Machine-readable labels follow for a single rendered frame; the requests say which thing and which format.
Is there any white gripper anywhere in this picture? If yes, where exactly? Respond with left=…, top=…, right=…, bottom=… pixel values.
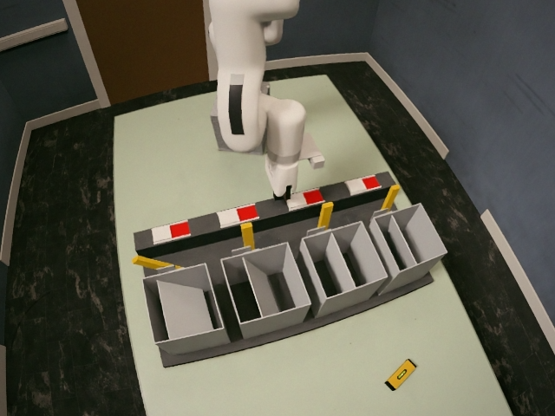
left=265, top=155, right=298, bottom=201

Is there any yellow pocket level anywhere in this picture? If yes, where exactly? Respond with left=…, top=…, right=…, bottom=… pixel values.
left=384, top=359, right=416, bottom=391

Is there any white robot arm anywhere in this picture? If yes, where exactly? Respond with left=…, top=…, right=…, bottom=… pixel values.
left=209, top=0, right=325, bottom=170

